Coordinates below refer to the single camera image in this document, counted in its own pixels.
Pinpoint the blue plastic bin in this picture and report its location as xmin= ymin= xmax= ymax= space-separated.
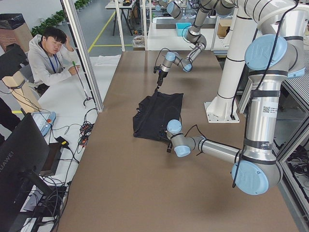
xmin=176 ymin=22 xmax=192 ymax=37

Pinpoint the black Huawei monitor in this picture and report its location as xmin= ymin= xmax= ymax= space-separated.
xmin=0 ymin=113 xmax=52 ymax=224

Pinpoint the person in white hoodie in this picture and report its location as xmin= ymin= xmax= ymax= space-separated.
xmin=28 ymin=27 xmax=80 ymax=86

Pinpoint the cardboard box black bag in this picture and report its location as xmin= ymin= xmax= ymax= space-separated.
xmin=0 ymin=13 xmax=33 ymax=52

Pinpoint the blue teach pendant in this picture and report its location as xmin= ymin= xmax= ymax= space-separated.
xmin=31 ymin=112 xmax=56 ymax=136

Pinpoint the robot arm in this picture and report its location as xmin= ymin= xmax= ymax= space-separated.
xmin=160 ymin=0 xmax=309 ymax=195
xmin=154 ymin=0 xmax=235 ymax=89

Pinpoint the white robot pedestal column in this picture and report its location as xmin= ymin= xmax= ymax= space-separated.
xmin=204 ymin=0 xmax=257 ymax=123

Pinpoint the aluminium frame post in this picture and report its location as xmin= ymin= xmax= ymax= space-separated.
xmin=60 ymin=0 xmax=104 ymax=112

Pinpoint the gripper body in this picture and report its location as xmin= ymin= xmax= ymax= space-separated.
xmin=158 ymin=129 xmax=173 ymax=153
xmin=154 ymin=66 xmax=168 ymax=85

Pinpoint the black t-shirt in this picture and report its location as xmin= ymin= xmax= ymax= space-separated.
xmin=133 ymin=91 xmax=183 ymax=141

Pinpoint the metal reacher grabber tool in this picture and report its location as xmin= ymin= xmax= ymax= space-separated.
xmin=72 ymin=61 xmax=93 ymax=108

